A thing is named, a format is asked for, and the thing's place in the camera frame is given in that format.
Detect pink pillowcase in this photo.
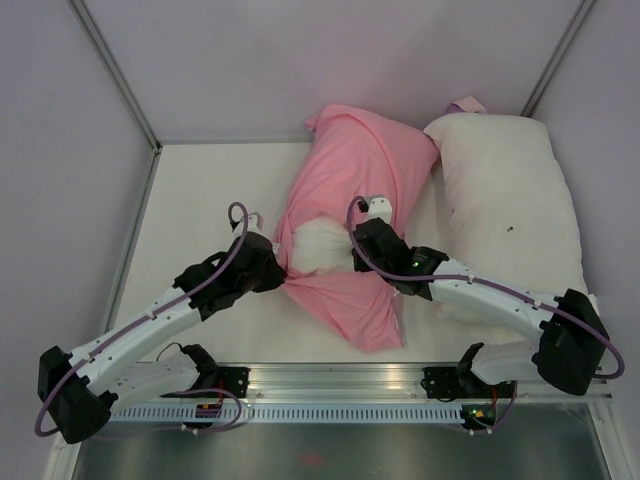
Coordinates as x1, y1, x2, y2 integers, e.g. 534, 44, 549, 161
275, 104, 438, 352

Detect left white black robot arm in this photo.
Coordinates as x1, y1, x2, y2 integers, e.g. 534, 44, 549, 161
37, 231, 286, 444

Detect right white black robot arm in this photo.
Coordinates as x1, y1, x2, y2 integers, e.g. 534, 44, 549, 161
350, 218, 609, 396

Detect large white bare pillow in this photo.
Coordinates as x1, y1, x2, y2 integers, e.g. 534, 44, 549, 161
422, 112, 601, 335

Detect pink purple cloth behind pillow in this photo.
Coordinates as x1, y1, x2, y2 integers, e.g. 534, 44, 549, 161
445, 96, 487, 114

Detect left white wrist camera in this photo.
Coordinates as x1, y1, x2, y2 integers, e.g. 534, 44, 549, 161
232, 212, 264, 237

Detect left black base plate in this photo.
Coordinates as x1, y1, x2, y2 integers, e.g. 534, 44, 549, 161
214, 366, 250, 399

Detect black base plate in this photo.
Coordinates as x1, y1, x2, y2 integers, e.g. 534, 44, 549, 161
420, 366, 515, 402
214, 366, 250, 399

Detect aluminium mounting rail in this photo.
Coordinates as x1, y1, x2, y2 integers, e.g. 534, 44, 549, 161
124, 360, 614, 404

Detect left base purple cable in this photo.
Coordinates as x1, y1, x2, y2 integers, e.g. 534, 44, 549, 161
89, 387, 247, 441

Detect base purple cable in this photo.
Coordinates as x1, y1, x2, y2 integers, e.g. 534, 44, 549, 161
89, 387, 247, 441
464, 384, 521, 436

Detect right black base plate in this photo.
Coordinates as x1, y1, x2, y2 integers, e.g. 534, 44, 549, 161
420, 366, 515, 402

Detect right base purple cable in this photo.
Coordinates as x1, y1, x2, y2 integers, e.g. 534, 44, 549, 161
464, 384, 521, 436

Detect white slotted cable duct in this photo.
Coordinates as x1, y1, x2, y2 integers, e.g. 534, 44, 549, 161
111, 402, 463, 424

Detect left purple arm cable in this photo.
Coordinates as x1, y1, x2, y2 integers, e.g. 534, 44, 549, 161
32, 202, 249, 435

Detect left aluminium corner post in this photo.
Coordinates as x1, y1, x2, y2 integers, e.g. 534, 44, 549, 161
67, 0, 162, 154

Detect aluminium corner post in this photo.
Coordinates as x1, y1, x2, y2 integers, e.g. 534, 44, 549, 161
520, 0, 600, 118
67, 0, 162, 154

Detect right aluminium corner post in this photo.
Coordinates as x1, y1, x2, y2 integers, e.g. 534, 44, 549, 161
520, 0, 600, 118

